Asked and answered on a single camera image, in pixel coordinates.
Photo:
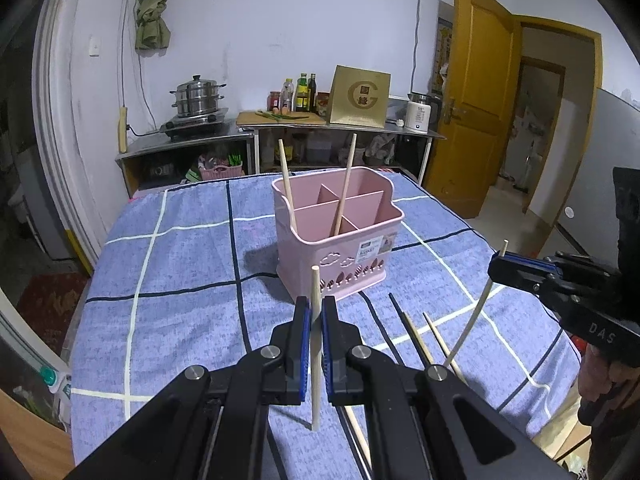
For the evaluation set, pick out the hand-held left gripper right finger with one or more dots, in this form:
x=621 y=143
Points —
x=330 y=340

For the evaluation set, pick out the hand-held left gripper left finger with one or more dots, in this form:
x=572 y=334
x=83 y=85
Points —
x=301 y=340

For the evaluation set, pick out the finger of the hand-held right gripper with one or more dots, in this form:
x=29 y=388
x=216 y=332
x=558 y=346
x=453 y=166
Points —
x=530 y=261
x=515 y=274

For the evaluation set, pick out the wooden chopstick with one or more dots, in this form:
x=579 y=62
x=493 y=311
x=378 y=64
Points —
x=440 y=340
x=356 y=432
x=475 y=315
x=286 y=180
x=417 y=337
x=346 y=180
x=315 y=285

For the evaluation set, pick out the black chopstick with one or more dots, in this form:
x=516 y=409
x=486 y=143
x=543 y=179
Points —
x=407 y=325

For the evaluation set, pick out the pink plastic utensil basket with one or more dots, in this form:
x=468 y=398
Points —
x=325 y=260

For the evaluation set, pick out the person's right forearm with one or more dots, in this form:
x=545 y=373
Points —
x=617 y=455

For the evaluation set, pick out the person's right hand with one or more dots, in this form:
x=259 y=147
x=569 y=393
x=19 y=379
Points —
x=602 y=385

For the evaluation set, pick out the blue checked tablecloth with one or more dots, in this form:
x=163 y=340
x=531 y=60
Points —
x=175 y=260

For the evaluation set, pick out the yellow wooden door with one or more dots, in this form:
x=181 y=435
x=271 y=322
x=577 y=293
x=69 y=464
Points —
x=475 y=110

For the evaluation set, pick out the white electric kettle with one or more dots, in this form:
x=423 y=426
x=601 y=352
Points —
x=418 y=117

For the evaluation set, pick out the crumpled plastic bag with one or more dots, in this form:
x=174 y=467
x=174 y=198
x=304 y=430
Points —
x=380 y=147

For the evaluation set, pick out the small pink storage basket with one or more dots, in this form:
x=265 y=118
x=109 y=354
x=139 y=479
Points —
x=220 y=172

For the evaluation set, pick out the grey storage box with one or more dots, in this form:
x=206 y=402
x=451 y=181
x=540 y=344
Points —
x=318 y=149

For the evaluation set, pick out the long steel shelf table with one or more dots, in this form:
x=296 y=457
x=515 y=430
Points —
x=350 y=132

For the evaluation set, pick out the green onion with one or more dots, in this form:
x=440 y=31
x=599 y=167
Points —
x=280 y=115

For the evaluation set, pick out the wooden cutting board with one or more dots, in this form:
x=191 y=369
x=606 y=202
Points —
x=250 y=119

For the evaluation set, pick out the gold cardboard box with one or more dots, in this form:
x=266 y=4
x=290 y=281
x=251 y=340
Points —
x=360 y=97

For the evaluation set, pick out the small red jar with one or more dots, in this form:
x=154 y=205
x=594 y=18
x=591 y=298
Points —
x=323 y=104

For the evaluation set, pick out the gas stove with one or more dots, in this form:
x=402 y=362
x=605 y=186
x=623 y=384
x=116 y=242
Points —
x=195 y=126

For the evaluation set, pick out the red sauce jar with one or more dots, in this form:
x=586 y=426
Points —
x=274 y=102

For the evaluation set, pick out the clear plastic bottle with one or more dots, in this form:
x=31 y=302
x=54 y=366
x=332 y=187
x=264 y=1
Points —
x=286 y=97

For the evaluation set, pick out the yellow oil bottle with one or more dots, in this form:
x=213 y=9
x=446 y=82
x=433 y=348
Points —
x=301 y=95

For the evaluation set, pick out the dark sauce bottle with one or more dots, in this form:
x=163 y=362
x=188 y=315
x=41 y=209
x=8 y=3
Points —
x=313 y=95

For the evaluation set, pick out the red patterned floor mat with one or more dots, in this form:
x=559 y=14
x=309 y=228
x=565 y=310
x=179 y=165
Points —
x=50 y=310

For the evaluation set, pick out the green capped bottle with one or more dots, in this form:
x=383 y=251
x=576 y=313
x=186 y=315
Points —
x=50 y=376

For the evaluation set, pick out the steel steamer pot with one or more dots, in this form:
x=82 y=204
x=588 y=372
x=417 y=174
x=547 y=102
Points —
x=197 y=97

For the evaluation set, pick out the yellow power strip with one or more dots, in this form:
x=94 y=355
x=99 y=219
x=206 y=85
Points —
x=122 y=130

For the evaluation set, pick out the brown wooden furniture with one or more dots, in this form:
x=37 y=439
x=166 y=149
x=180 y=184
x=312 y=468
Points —
x=30 y=440

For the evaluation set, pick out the hanging green cloth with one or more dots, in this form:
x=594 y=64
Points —
x=150 y=20

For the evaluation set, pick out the wall poster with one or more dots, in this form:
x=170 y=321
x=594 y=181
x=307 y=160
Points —
x=442 y=50

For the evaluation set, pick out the white sliding door frame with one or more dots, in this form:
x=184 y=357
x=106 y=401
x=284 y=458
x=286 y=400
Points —
x=60 y=135

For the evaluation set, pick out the white wall switch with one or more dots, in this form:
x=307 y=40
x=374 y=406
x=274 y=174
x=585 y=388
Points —
x=94 y=45

